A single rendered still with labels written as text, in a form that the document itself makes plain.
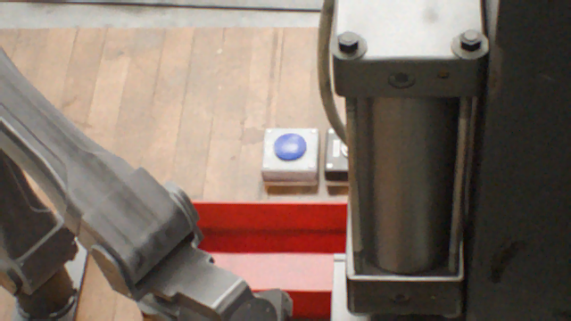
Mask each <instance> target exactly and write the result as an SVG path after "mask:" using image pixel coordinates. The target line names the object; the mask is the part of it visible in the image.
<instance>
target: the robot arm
mask: <svg viewBox="0 0 571 321"><path fill-rule="evenodd" d="M23 170H24V171H25V172H26V173H27V174H28V175H29V176H30V177H31V178H32V179H33V180H34V182H36V183H37V184H38V185H39V186H40V187H41V189H42V190H43V191H44V192H45V193H46V195H47V196H48V198H49V199H50V200H51V202H52V203H53V204H54V206H55V208H56V209H57V210H58V211H57V212H56V214H54V211H53V209H52V208H51V207H50V206H48V205H47V204H46V203H45V202H44V201H43V200H42V199H41V198H40V197H39V196H38V194H37V193H35V191H34V190H33V188H32V187H31V185H30V183H29V181H28V179H27V178H26V176H25V174H24V172H23ZM199 219H201V217H199V215H198V213H197V211H196V209H195V207H194V205H193V204H192V202H191V200H190V198H189V197H188V195H187V194H186V192H185V191H184V190H183V189H182V188H181V187H180V186H178V185H177V184H175V183H173V182H171V181H166V182H165V183H164V184H160V183H159V182H158V181H157V180H156V179H155V178H154V177H153V176H152V175H151V174H150V173H149V172H148V171H147V170H146V169H145V168H144V167H143V166H142V165H140V166H139V167H138V168H137V169H134V168H133V167H132V166H131V165H130V164H129V163H128V162H127V161H126V160H125V159H124V158H122V157H120V156H118V155H116V154H114V153H112V152H110V151H109V150H107V149H105V148H104V147H103V146H101V145H100V144H98V143H96V142H95V141H94V140H92V139H91V138H90V137H88V136H87V135H86V134H84V133H83V132H82V131H81V130H80V129H78V128H77V127H76V126H75V125H74V124H73V123H72V122H71V121H69V120H68V119H67V118H66V117H65V116H64V115H63V114H62V113H61V112H60V111H59V110H58V109H57V108H56V106H55V105H54V104H53V103H52V102H51V101H50V100H49V99H48V98H47V97H46V96H44V95H43V94H42V93H41V92H40V91H39V90H38V89H37V88H35V87H34V86H33V85H32V84H31V83H30V82H29V81H28V80H27V79H26V78H25V77H24V75H23V74H22V73H21V72H20V71H19V70H18V68H17V67H16V66H15V65H14V63H13V62H12V61H11V59H10V58H9V57H8V55H7V54H6V52H5V51H4V49H3V47H1V45H0V285H1V286H2V287H4V288H5V290H6V291H8V292H9V293H10V294H11V295H12V296H13V297H14V303H15V305H14V309H13V313H12V319H11V321H76V317H77V313H78V307H79V299H80V294H81V290H82V286H83V282H84V277H85V273H86V268H87V261H88V256H89V254H90V255H91V256H92V258H93V259H94V261H95V263H96V265H97V266H98V267H99V269H100V270H101V272H102V274H103V276H104V277H105V279H106V281H107V282H108V284H109V285H110V287H111V288H112V289H113V290H114V291H115V292H119V293H121V294H123V295H124V296H126V297H128V298H130V299H131V300H134V301H136V302H137V306H138V307H139V308H140V309H141V310H142V311H143V312H145V313H146V314H147V315H149V316H150V317H152V318H154V319H156V320H157V321H283V320H284V319H286V318H288V317H291V315H292V306H293V302H292V300H291V299H290V298H289V295H288V294H287V293H286V292H284V291H283V290H281V289H280V288H274V289H270V290H267V291H263V292H256V293H253V291H252V288H251V286H250V285H249V284H248V283H247V282H246V280H245V279H243V278H242V277H241V276H238V275H236V274H234V273H232V272H230V271H227V270H226V269H224V268H222V267H218V266H216V265H214V264H215V262H216V261H215V259H214V258H213V256H212V255H211V254H209V253H207V252H205V251H200V250H198V249H196V247H197V245H198V244H199V242H200V241H201V240H203V239H204V236H203V233H201V232H202V231H200V229H199V227H198V225H197V224H196V222H197V221H198V220H199ZM75 255H76V258H75V260H74V261H73V257H74V256H75Z"/></svg>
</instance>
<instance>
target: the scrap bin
mask: <svg viewBox="0 0 571 321"><path fill-rule="evenodd" d="M191 202H192V204H193V205H194V207H195V209H196V211H197V213H198V215H199V217H201V219H199V220H198V221H197V222H196V224H197V225H198V227H199V229H200V231H202V232H201V233H203V236H204V239H203V240H201V241H200V242H199V244H198V245H197V247H196V249H198V250H200V251H205V252H207V253H209V254H211V255H212V256H213V258H214V259H215V261H216V262H215V264H214V265H216V266H218V267H220V268H224V269H226V270H227V271H230V272H232V273H234V274H236V275H238V276H241V277H242V278H243V279H245V280H246V282H247V283H248V284H249V285H250V286H251V288H252V291H253V293H256V292H263V291H267V290H270V289H274V288H280V289H281V290H283V291H284V292H286V293H287V294H288V295H289V298H290V299H291V300H292V302H293V306H292V315H291V317H288V318H286V319H330V320H331V315H332V295H333V275H334V256H335V254H346V243H347V218H348V201H235V200H191Z"/></svg>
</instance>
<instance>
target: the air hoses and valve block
mask: <svg viewBox="0 0 571 321"><path fill-rule="evenodd" d="M334 17H335V0H323V4H322V7H321V11H320V15H319V26H318V35H317V74H318V84H319V96H320V100H321V103H322V107H323V110H324V113H325V115H326V117H327V121H328V123H329V125H330V127H331V128H332V129H333V131H334V132H335V133H336V134H337V136H338V137H339V139H340V140H341V141H342V142H343V144H344V145H345V146H346V147H347V135H346V126H345V125H344V123H343V121H342V119H341V117H340V115H339V112H338V110H337V107H336V104H335V101H334V97H333V93H332V86H331V77H330V52H329V43H330V39H331V30H333V24H334Z"/></svg>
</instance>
